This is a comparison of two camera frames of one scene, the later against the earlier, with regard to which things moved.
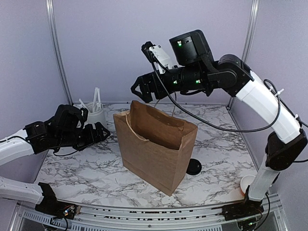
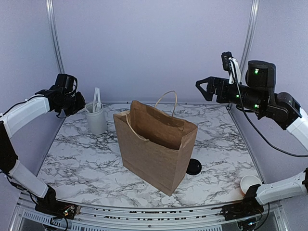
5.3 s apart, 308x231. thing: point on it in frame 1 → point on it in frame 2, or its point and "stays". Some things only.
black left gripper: x=91 y=138 → x=81 y=103
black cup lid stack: x=194 y=167 stays
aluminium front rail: x=271 y=217 stays
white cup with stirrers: x=95 y=109 stays
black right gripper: x=147 y=97 → x=221 y=84
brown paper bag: x=156 y=146 stays
